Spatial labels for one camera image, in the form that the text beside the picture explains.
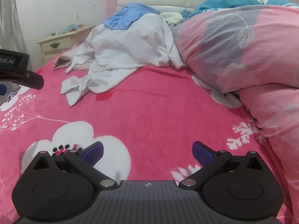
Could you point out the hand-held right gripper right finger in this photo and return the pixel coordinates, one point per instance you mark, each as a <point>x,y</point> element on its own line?
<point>203,155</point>

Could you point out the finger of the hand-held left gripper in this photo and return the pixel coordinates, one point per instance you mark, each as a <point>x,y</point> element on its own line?
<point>35,82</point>
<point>2,89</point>

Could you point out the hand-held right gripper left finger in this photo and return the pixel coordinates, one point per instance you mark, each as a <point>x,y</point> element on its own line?
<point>94,155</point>

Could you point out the white button shirt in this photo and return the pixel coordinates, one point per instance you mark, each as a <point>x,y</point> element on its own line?
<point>130,49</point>

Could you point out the checked beige cardigan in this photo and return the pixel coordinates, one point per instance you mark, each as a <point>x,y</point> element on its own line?
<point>63,60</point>

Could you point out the grey curtain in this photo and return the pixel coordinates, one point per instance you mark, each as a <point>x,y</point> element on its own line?
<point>11,23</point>

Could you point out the cream nightstand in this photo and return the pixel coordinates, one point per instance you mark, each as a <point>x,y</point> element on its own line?
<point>60,42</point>

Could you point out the teal paper piece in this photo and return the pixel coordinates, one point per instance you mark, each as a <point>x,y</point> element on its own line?
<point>70,26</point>

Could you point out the pale pink floral duvet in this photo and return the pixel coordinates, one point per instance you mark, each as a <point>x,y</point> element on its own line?
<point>257,63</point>

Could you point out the blue shirt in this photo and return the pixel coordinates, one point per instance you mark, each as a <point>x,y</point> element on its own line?
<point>126,16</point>

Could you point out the cream garment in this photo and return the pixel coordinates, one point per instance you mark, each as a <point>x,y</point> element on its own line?
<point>171,16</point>

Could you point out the light blue knit garment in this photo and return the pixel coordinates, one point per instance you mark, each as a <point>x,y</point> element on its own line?
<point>186,12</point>

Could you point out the teal blanket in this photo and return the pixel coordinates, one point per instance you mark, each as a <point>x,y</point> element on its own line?
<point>224,2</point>

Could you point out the yellow wall sticker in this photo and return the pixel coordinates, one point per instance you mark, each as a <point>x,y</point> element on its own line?
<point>77,16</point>

